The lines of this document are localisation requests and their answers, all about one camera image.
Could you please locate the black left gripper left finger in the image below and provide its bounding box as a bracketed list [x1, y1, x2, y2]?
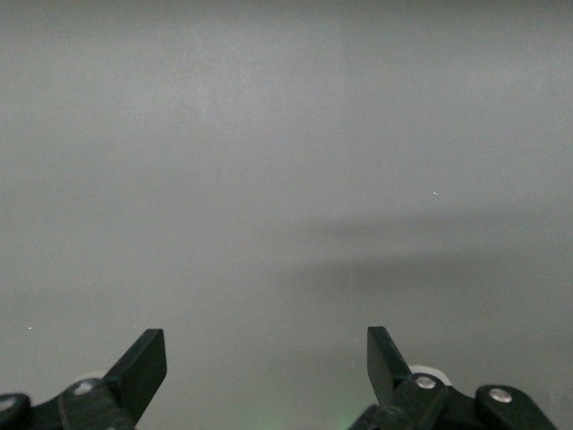
[0, 329, 167, 430]

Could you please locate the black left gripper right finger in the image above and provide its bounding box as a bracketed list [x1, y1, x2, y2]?
[348, 326, 559, 430]

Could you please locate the dark grey table mat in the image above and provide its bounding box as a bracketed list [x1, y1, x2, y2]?
[0, 0, 573, 430]

